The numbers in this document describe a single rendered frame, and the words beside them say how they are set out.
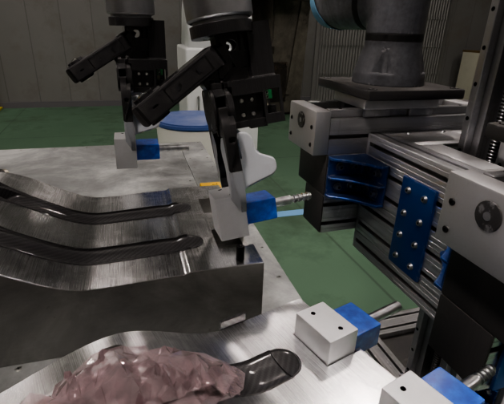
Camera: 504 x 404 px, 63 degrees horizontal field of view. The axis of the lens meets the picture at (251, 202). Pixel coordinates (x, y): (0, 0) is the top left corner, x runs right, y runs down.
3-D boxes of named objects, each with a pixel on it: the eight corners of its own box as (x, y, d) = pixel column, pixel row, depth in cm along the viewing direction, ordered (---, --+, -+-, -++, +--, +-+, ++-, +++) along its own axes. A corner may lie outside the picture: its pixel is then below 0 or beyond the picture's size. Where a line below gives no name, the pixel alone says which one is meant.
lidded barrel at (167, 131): (224, 189, 311) (225, 109, 287) (238, 216, 267) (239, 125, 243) (159, 193, 300) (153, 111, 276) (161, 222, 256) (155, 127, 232)
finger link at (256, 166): (288, 204, 47) (272, 124, 47) (238, 215, 46) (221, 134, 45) (280, 203, 50) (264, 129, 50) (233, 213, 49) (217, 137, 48)
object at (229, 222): (305, 209, 58) (301, 171, 56) (320, 220, 53) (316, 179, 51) (214, 228, 55) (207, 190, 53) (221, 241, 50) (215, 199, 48)
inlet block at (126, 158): (187, 157, 80) (186, 130, 78) (191, 164, 76) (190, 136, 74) (117, 160, 77) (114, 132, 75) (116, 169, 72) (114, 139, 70)
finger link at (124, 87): (133, 121, 66) (128, 65, 65) (123, 122, 66) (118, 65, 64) (133, 122, 71) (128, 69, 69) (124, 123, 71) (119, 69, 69)
